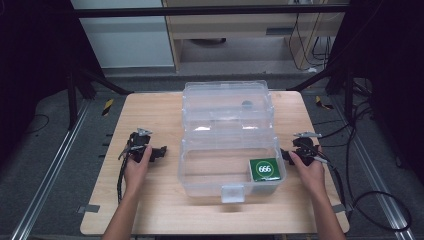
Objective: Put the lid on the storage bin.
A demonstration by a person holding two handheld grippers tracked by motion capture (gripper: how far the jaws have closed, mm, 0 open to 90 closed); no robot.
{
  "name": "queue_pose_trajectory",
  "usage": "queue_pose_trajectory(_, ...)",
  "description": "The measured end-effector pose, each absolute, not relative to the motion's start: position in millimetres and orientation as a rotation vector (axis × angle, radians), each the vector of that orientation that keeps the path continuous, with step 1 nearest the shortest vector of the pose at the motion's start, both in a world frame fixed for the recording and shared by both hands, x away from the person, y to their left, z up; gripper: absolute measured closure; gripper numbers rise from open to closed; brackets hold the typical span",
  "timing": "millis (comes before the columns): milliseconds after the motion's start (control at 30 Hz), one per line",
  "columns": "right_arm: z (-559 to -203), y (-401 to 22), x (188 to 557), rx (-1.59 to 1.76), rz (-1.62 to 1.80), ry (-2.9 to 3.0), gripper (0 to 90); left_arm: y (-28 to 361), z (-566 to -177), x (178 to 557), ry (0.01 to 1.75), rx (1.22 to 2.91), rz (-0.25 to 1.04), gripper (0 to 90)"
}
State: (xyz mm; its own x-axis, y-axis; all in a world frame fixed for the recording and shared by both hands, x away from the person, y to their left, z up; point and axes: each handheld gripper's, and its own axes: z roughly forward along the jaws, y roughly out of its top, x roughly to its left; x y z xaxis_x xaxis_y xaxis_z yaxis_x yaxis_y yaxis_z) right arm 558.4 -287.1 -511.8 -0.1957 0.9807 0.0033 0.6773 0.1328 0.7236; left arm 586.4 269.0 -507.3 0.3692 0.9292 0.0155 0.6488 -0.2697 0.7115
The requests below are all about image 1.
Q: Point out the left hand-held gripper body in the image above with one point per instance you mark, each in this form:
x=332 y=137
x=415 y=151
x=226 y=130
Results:
x=138 y=143

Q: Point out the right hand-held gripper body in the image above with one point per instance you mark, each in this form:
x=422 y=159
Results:
x=306 y=148

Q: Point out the clear plastic storage box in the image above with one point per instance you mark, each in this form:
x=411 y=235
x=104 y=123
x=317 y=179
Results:
x=230 y=133

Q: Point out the person's left hand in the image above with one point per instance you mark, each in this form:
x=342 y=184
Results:
x=135 y=175

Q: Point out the person's right hand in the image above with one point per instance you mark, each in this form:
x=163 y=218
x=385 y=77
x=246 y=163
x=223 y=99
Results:
x=313 y=178

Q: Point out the green card box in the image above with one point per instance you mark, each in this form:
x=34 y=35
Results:
x=265 y=169

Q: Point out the black yellow tape strip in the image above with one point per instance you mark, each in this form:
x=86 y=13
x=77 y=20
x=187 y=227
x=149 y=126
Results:
x=107 y=107
x=322 y=103

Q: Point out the black metal stand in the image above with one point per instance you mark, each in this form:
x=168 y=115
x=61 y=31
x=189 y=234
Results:
x=348 y=96
x=71 y=100

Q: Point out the grey tape piece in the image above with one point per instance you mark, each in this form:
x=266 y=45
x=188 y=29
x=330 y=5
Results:
x=88 y=208
x=340 y=208

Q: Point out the white cabinet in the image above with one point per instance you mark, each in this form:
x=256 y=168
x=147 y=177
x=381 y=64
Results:
x=126 y=36

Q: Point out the black curtain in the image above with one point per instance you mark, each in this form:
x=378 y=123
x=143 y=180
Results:
x=393 y=73
x=33 y=66

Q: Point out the light wooden desk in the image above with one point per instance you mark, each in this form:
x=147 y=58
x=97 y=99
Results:
x=233 y=26

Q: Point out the black horizontal bar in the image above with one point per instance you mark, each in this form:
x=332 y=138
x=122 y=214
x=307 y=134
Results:
x=200 y=10

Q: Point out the aluminium floor rail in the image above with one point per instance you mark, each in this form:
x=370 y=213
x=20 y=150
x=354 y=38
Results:
x=50 y=173
x=376 y=180

